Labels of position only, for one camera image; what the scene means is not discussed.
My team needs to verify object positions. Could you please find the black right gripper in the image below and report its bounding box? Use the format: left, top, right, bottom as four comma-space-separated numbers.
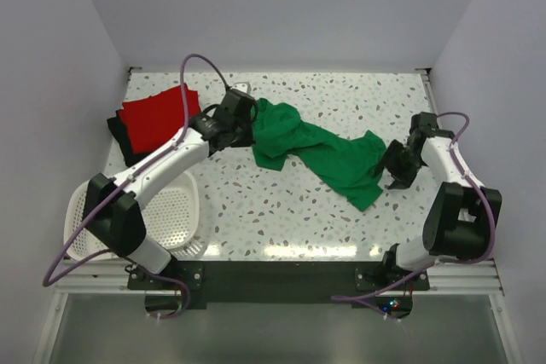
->
374, 140, 424, 191

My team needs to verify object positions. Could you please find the green t shirt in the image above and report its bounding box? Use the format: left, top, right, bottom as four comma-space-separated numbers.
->
253, 98, 386, 211

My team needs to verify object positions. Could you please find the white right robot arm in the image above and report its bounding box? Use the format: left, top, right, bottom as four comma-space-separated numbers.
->
369, 113, 502, 290

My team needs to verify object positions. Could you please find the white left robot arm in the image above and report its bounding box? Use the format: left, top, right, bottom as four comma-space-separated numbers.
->
82, 82, 258, 289

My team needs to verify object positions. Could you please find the folded red t shirt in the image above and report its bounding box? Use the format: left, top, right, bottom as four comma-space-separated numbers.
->
119, 84, 200, 154

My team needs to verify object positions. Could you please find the white plastic basket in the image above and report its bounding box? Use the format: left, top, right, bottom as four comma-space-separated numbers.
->
63, 171, 203, 261

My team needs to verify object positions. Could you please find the folded black t shirt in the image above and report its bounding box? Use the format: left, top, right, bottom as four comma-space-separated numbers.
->
107, 107, 188, 166

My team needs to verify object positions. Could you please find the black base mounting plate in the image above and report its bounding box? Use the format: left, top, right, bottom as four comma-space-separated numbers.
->
125, 261, 430, 317

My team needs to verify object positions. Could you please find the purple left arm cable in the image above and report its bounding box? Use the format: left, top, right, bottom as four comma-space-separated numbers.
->
42, 54, 234, 321

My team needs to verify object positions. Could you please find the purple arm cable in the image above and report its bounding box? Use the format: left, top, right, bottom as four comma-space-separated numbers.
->
42, 54, 234, 321
331, 111, 500, 309

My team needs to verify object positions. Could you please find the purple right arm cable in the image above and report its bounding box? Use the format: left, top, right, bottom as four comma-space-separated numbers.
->
331, 111, 500, 309

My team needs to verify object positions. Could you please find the aluminium front rail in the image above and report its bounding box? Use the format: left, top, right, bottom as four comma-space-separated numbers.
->
53, 227, 507, 297

